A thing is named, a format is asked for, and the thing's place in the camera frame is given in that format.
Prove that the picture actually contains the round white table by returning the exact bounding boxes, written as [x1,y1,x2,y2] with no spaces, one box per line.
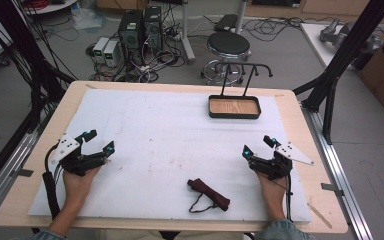
[22,0,79,16]

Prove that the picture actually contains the black metal frame stand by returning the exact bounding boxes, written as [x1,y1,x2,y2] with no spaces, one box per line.
[0,0,78,134]
[292,0,384,146]

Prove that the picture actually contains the aluminium rail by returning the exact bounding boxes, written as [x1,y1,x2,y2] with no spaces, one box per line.
[300,102,375,240]
[0,128,49,219]

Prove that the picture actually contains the grey tape piece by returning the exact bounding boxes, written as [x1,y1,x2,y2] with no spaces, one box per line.
[320,182,345,198]
[9,168,35,178]

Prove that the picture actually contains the white foam mat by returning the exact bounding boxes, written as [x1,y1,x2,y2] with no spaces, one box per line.
[27,87,313,224]

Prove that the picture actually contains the grey table leg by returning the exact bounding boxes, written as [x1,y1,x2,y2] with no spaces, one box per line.
[234,0,249,35]
[179,0,197,65]

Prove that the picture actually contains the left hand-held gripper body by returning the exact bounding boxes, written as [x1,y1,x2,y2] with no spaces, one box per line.
[51,133,110,178]

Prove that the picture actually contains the black stand with wooden tray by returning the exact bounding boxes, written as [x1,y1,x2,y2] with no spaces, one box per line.
[207,61,274,120]

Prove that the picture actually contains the black computer tower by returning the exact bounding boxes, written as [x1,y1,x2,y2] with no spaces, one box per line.
[117,9,145,66]
[142,5,165,53]

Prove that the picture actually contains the dark red drawstring pouch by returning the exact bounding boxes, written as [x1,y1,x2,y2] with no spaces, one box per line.
[186,177,231,214]

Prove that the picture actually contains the white power supply box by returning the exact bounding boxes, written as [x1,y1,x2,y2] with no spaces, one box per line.
[92,36,110,65]
[102,39,122,68]

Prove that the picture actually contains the grey metal device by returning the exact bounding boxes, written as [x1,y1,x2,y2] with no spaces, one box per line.
[319,17,352,48]

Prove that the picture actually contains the person's denim sleeve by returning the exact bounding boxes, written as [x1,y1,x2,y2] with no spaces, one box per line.
[11,229,67,240]
[254,218,315,240]

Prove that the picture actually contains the tangle of floor cables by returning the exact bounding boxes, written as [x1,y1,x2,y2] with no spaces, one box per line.
[85,6,194,84]

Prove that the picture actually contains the black round stool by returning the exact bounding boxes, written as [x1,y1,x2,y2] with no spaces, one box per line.
[200,31,253,86]

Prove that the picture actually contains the black flat box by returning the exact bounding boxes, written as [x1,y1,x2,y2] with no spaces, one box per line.
[213,13,240,33]

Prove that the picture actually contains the person's left hand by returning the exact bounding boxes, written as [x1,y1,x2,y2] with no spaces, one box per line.
[62,166,102,207]

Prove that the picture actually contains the person's denim left sleeve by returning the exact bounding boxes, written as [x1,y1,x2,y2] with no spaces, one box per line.
[11,229,67,240]

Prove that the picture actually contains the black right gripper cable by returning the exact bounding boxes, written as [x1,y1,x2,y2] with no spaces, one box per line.
[283,172,295,223]

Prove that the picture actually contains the person's beige trousers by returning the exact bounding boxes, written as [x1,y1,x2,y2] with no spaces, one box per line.
[99,229,245,240]

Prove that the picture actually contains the person's right hand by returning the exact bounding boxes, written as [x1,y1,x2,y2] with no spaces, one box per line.
[255,172,289,209]

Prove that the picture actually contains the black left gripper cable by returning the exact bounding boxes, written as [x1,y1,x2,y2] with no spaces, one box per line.
[42,143,62,221]

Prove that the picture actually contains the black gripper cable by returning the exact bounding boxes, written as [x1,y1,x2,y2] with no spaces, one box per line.
[283,172,295,223]
[42,143,62,221]

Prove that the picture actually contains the person's denim right sleeve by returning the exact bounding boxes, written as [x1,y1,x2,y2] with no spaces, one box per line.
[254,218,315,240]

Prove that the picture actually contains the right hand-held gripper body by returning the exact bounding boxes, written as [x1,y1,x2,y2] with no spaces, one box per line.
[248,141,315,181]

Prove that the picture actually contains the clear plastic bag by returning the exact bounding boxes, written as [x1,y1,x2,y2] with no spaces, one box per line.
[70,5,109,32]

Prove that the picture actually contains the thin wooden stick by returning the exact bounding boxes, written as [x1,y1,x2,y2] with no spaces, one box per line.
[307,202,333,230]

